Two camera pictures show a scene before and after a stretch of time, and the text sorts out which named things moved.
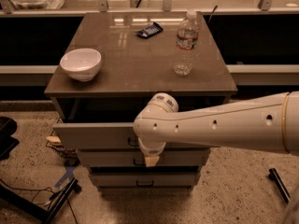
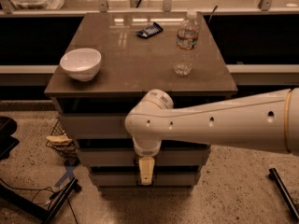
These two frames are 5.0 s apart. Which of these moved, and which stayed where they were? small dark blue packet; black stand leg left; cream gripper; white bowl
Moved: cream gripper
Stayed: black stand leg left; white bowl; small dark blue packet
